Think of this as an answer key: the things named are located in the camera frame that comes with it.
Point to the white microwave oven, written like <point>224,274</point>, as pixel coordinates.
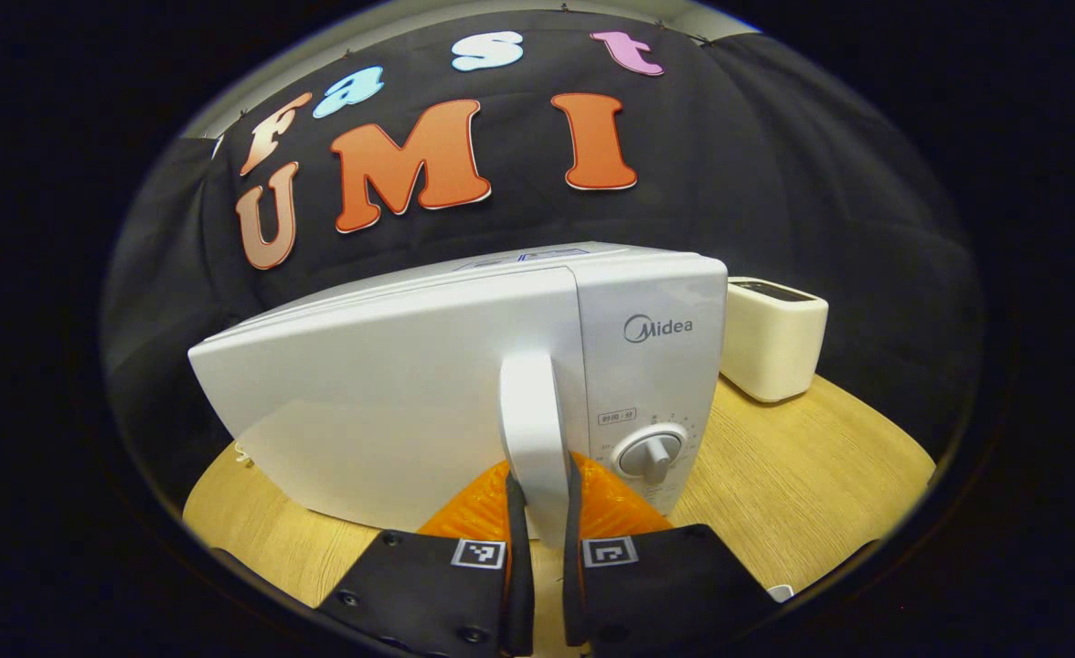
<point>364,393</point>

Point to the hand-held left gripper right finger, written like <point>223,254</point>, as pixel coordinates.
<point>572,567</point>

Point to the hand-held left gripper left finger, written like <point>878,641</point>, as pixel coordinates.
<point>519,567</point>

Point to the cream white toaster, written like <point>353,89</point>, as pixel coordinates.
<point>771,343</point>

